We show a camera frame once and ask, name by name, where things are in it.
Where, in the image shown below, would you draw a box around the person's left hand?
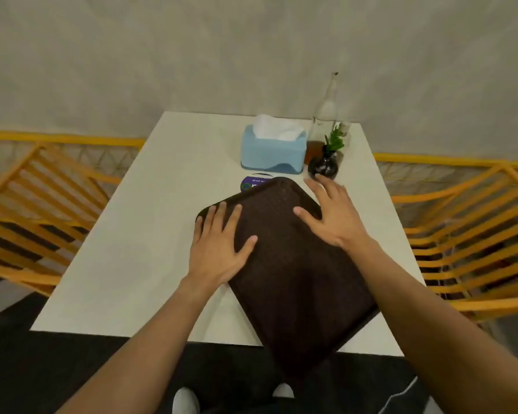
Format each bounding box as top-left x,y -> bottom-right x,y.
186,202 -> 259,290

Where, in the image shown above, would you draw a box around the person's right hand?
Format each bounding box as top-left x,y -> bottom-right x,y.
293,174 -> 372,251

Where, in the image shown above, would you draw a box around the dark brown serving tray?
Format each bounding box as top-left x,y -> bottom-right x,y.
195,177 -> 380,380

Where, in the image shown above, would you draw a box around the person's left forearm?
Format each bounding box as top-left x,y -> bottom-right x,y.
55,275 -> 220,414

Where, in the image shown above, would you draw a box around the person's right forearm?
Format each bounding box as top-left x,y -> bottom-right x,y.
349,236 -> 518,414

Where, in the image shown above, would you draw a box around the round black vase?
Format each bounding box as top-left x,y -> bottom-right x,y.
307,151 -> 340,181

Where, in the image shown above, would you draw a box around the small green plant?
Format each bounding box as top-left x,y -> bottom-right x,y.
324,124 -> 346,154

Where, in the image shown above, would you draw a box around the round purple table sticker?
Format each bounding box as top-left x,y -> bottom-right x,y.
240,172 -> 274,193

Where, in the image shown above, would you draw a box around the small clear glass jar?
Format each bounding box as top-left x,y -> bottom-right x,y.
336,120 -> 353,163

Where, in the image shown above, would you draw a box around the clear glass bottle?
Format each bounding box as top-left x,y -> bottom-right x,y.
304,72 -> 341,166

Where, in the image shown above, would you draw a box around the light blue tissue box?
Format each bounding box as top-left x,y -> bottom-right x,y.
240,124 -> 308,175

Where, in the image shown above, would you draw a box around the white tissue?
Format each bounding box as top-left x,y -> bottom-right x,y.
252,114 -> 306,142

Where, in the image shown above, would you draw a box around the orange slatted chair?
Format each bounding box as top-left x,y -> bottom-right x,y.
372,152 -> 518,324
0,129 -> 147,298

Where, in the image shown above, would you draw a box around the person's white left shoe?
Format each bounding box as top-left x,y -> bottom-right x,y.
172,387 -> 201,414

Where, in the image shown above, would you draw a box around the person's black striped trousers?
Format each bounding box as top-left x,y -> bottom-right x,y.
201,366 -> 444,414

